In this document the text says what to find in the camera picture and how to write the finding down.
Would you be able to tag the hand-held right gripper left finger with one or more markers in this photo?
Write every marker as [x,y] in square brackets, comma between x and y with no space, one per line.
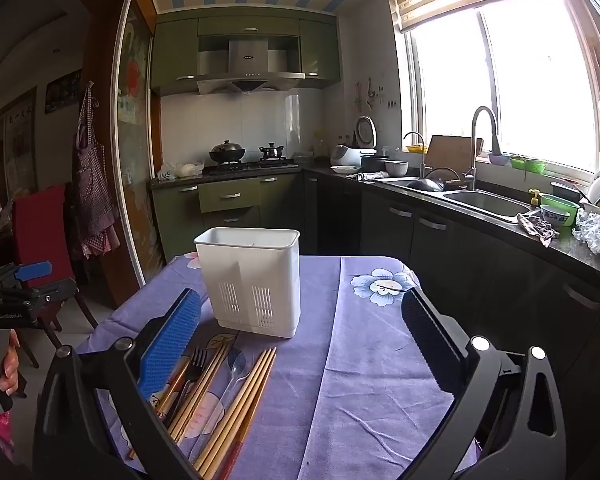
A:
[170,345]

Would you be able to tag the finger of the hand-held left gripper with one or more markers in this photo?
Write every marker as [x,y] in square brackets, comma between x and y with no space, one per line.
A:
[50,294]
[32,271]

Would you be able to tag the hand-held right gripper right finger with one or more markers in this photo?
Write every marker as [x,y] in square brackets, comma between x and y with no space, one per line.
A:
[430,345]

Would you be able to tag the dark metal fork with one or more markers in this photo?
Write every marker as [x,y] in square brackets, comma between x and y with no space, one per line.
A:
[196,362]

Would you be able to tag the clear plastic spoon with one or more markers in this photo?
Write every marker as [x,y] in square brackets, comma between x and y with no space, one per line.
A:
[237,364]

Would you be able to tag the white plastic utensil holder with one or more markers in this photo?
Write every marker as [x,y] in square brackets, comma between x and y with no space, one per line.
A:
[250,270]

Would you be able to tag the red wooden chopstick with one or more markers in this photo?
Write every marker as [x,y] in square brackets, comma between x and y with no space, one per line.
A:
[232,452]

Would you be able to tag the person's left hand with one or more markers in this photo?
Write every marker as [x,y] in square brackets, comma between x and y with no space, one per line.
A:
[9,367]

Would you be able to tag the red wooden chair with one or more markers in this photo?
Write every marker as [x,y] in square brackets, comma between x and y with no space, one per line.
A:
[40,225]

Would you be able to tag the purple floral tablecloth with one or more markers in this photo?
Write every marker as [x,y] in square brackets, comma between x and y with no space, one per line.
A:
[360,360]

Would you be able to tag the dark base cabinets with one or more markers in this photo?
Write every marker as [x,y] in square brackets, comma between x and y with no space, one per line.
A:
[430,245]

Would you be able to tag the checked apron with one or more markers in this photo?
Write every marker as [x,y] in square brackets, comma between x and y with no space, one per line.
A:
[92,185]

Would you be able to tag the sliding glass door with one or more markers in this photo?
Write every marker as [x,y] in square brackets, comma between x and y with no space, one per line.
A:
[135,160]

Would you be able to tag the steel double sink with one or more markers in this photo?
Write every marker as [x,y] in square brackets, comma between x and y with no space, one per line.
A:
[485,202]

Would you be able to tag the green base cabinets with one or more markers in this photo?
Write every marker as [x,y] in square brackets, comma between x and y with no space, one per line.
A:
[230,200]

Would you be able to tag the brown dishcloth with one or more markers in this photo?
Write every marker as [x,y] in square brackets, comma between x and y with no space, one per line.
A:
[535,227]

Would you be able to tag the black pan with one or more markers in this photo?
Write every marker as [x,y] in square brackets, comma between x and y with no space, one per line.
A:
[430,182]

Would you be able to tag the white plastic bags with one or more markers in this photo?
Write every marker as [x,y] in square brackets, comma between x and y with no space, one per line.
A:
[185,170]

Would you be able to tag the yellow soap pump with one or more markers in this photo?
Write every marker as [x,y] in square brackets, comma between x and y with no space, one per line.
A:
[534,199]

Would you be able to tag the blue patterned bowl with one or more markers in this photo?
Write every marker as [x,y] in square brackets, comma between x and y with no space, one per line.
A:
[555,215]

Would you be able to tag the white bowl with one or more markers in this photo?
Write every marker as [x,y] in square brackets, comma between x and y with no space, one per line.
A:
[396,167]

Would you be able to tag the dark cooking pot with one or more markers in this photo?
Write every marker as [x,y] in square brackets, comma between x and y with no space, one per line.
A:
[375,164]

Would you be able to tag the small steel faucet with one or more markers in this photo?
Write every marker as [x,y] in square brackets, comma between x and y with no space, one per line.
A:
[422,155]

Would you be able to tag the wooden cutting board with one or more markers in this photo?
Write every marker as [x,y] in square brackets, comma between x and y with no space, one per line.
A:
[452,152]

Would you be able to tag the black gas stove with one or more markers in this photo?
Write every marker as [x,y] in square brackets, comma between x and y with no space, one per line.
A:
[250,167]

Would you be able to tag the green plastic basin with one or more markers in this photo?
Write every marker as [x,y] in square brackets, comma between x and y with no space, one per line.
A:
[560,200]

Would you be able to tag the crumpled clear plastic bag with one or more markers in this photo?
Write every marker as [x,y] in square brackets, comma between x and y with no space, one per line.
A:
[592,232]

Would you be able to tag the black wok with lid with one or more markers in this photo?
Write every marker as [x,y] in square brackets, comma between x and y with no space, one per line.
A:
[227,151]

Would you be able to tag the green plastic containers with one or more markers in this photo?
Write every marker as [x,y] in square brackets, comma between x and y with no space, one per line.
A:
[527,164]

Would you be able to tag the white rice cooker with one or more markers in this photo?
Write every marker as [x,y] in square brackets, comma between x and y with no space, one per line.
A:
[345,155]

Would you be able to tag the small black pot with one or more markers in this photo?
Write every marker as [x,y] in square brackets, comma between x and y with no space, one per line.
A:
[272,152]

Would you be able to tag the tall steel faucet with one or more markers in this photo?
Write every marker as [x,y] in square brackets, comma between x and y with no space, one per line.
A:
[475,130]

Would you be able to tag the kitchen window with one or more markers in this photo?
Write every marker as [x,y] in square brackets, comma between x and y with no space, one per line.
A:
[530,85]

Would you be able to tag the steel range hood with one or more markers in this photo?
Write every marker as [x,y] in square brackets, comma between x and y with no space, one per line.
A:
[250,65]

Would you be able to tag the wall poster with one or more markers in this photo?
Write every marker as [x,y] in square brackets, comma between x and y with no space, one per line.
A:
[62,92]

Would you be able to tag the green wall cabinets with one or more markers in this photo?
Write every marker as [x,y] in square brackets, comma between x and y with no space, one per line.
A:
[172,55]

